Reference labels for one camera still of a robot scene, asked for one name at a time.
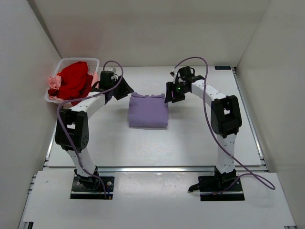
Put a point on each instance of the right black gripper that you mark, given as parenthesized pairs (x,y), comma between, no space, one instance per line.
(176,89)

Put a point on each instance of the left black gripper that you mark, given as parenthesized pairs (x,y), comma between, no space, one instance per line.
(119,88)

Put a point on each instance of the purple t-shirt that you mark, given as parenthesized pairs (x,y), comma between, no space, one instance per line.
(148,111)

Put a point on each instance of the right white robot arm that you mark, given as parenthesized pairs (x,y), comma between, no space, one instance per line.
(224,121)

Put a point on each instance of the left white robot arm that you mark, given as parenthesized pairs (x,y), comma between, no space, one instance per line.
(72,130)

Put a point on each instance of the white plastic basket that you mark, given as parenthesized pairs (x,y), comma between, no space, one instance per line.
(54,81)

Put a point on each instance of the pink t-shirt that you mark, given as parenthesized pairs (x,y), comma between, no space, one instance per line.
(54,82)

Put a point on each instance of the dark red t-shirt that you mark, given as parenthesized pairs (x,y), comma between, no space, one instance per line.
(79,100)

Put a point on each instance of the aluminium rail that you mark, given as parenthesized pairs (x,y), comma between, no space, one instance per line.
(259,168)

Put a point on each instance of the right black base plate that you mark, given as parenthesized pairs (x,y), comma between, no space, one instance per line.
(211,190)

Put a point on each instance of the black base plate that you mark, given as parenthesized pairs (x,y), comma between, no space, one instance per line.
(211,190)
(92,189)

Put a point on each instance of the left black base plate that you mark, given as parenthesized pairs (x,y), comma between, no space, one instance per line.
(92,189)

